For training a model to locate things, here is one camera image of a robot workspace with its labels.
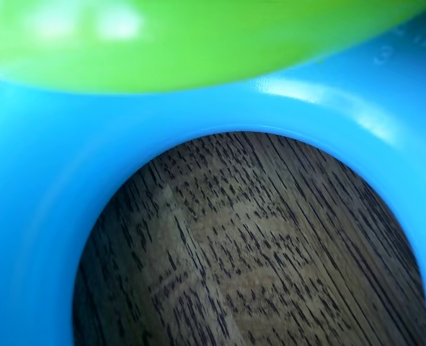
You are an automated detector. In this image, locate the blue plastic toy ring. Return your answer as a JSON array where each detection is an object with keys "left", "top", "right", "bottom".
[{"left": 0, "top": 10, "right": 426, "bottom": 346}]

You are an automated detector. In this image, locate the green plastic toy ring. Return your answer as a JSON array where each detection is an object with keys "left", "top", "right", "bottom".
[{"left": 0, "top": 0, "right": 426, "bottom": 95}]

